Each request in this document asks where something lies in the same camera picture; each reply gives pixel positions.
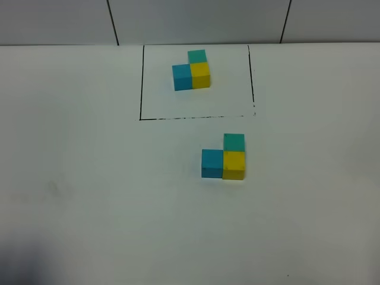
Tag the yellow template cube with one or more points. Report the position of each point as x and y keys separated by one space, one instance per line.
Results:
x=201 y=77

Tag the blue template cube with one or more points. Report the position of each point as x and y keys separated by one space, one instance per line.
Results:
x=182 y=77

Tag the green template cube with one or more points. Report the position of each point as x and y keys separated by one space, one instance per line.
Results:
x=197 y=56

